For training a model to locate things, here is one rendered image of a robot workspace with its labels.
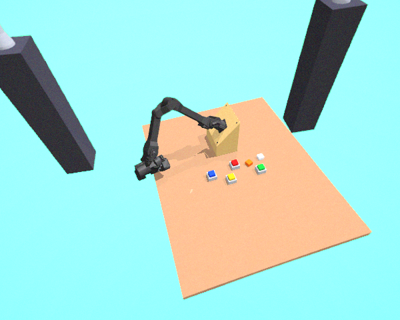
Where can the red button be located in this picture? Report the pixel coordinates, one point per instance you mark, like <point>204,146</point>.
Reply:
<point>234,164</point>

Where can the blue button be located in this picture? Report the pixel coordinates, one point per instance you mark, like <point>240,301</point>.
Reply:
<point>211,175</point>

